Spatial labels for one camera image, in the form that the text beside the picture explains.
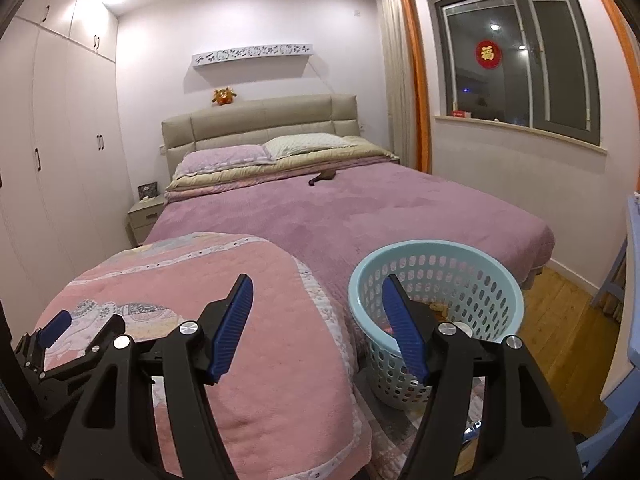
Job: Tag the brown paper bag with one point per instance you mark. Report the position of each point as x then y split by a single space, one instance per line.
440 311

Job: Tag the white decorated wall shelf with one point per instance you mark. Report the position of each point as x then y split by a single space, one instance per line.
250 53

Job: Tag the beige upholstered headboard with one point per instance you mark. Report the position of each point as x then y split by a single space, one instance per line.
258 121

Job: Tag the small brown object on bed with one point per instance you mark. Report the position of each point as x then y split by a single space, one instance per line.
325 175

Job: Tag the light blue plastic basket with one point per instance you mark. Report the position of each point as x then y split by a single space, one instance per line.
459 283

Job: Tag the folded beige blanket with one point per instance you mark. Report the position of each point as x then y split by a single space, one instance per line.
357 152

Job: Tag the purple bed cover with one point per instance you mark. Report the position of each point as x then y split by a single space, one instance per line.
332 225

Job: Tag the purple pillow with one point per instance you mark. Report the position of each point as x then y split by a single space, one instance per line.
220 159

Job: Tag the dark picture frame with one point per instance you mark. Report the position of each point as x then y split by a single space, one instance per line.
147 191

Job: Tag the beige bedside table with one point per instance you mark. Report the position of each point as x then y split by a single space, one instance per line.
142 216

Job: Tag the pink patterned quilt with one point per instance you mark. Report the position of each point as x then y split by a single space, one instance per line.
287 408

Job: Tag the orange and beige curtain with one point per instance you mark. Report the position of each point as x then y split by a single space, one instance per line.
408 109

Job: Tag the white built-in wardrobe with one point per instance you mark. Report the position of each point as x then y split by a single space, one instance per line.
65 187

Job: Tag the dark framed window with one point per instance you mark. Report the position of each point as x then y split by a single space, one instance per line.
547 79

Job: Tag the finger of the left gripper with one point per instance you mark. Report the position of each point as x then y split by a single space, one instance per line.
54 329
114 327

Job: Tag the red round window sticker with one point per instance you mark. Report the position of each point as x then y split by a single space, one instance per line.
488 54

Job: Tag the orange plush toy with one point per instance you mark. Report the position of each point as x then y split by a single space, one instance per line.
223 96

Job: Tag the white pillow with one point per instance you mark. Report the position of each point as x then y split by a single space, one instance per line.
302 143

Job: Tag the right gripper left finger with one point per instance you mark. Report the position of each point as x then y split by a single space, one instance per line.
113 434

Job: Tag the small red box on sill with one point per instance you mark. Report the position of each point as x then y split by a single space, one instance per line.
461 114

